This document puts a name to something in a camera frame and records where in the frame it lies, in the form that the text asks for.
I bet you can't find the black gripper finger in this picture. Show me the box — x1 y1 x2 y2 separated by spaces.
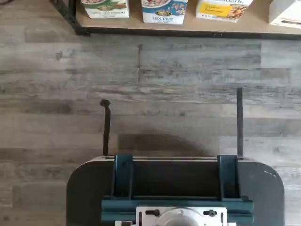
237 87 244 159
100 99 112 156

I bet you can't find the white organic pantry box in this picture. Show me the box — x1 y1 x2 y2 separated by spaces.
268 0 301 26

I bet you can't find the yellow purely elizabeth box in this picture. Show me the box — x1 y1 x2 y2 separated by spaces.
195 0 254 24

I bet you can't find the green and white oatmeal box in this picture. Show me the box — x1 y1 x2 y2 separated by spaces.
80 0 130 19

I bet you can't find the black-framed wooden shelf unit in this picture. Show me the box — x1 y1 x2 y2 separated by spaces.
49 0 301 40

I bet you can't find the blue and white oatmeal box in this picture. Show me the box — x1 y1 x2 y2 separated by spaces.
141 0 188 24

